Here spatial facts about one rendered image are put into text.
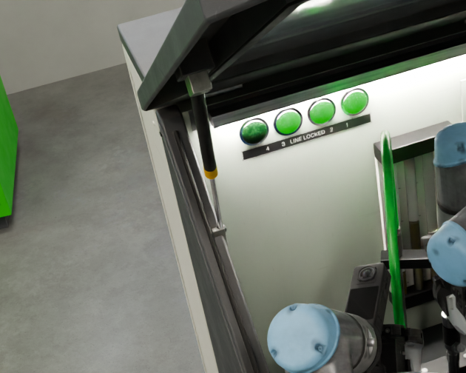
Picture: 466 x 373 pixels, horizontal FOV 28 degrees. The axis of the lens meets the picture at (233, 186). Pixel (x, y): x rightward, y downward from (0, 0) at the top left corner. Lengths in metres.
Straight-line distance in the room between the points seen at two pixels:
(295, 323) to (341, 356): 0.06
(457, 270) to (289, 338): 0.23
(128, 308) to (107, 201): 0.78
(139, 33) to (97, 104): 3.31
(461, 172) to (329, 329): 0.35
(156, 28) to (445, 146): 0.66
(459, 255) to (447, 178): 0.19
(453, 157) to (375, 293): 0.21
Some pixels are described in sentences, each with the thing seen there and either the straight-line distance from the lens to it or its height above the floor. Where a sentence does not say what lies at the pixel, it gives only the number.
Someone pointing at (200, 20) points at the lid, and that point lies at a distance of 0.74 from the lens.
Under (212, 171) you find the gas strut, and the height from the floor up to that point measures 1.47.
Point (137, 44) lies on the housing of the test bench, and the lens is 1.65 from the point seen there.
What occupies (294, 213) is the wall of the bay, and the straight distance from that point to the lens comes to 1.65.
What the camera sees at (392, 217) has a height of 1.39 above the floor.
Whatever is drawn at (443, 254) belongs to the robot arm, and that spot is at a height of 1.44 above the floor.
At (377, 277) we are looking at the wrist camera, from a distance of 1.21.
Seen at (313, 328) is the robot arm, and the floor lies 1.47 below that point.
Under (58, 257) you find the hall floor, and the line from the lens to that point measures 3.86.
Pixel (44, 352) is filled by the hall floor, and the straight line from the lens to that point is 3.42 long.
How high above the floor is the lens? 2.12
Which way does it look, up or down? 32 degrees down
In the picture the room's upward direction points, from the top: 11 degrees counter-clockwise
